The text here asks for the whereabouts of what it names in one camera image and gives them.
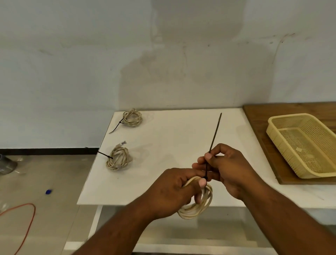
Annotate person's right hand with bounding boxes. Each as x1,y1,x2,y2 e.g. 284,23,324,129
192,143,263,201

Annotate person's left hand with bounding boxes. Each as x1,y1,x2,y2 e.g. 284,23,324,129
143,168,208,220

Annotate long black zip tie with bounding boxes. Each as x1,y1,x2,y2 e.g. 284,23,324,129
204,113,223,182

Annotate person's right forearm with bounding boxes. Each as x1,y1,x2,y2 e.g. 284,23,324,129
240,181,336,255

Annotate person's left forearm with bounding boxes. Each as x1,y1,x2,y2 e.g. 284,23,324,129
72,196,158,255

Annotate white table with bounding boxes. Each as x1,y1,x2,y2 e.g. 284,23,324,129
64,107,336,255

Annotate brown wooden board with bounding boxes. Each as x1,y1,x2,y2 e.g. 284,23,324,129
243,102,336,185

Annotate yellow plastic basket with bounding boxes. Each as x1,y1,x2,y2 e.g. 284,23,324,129
266,113,336,180

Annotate cream cable coil with plug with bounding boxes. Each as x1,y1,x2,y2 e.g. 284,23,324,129
106,140,133,171

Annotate small cream cable coil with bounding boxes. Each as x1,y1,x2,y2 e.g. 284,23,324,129
122,108,143,128

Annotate orange cable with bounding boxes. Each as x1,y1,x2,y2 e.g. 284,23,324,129
0,203,36,255

